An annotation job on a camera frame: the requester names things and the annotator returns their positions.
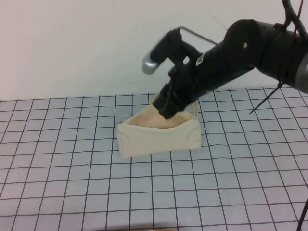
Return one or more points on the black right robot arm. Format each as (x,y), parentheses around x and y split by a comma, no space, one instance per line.
(252,55)

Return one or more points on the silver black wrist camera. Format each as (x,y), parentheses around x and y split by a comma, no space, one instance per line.
(158,51)

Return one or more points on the black zip tie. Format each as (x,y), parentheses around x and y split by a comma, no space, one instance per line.
(264,98)

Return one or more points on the black thin stand leg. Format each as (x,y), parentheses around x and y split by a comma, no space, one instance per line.
(302,215)

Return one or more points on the light wooden board edge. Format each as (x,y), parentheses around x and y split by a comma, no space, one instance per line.
(164,229)

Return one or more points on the cream canvas pencil case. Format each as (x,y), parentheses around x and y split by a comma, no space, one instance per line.
(156,139)

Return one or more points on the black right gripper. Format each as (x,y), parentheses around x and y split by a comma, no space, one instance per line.
(183,84)

